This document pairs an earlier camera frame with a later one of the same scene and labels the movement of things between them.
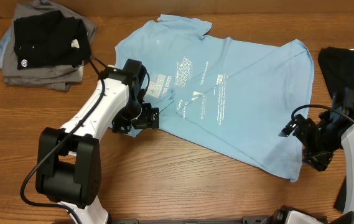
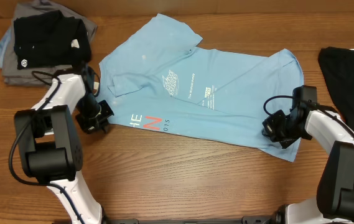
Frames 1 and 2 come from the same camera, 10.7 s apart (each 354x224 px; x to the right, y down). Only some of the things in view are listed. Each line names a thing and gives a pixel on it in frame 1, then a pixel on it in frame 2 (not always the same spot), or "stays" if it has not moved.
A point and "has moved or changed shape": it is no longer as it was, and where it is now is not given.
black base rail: (248, 219) stays
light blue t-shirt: (232, 97) has moved or changed shape
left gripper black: (150, 117) to (89, 127)
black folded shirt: (50, 39) stays
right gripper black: (305, 132) to (284, 135)
